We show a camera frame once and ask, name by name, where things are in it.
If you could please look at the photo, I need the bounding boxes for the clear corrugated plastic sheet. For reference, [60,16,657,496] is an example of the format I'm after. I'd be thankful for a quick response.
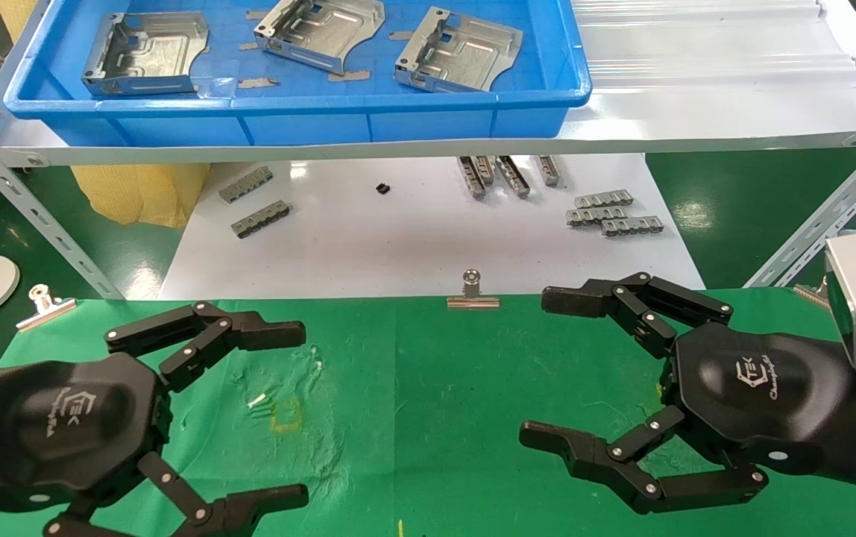
[568,0,856,94]

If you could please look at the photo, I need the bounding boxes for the yellow mesh bag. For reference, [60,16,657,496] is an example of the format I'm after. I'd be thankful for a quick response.
[0,0,211,228]

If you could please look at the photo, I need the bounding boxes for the green table cloth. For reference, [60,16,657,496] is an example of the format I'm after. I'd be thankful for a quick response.
[0,297,856,537]

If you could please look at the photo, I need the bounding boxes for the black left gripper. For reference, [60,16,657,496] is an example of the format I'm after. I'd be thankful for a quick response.
[0,301,310,537]

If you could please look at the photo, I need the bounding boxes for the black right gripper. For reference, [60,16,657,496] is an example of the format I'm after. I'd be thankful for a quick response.
[520,272,856,515]

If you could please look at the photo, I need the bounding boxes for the white metal shelf rack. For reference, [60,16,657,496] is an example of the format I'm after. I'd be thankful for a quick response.
[0,0,856,301]

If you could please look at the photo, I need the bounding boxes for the blue plastic tray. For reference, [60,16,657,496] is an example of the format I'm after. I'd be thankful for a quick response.
[3,0,593,148]

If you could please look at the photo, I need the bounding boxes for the grey sheet metal bracket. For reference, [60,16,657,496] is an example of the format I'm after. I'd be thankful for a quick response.
[81,11,210,98]
[394,6,524,94]
[253,0,385,77]

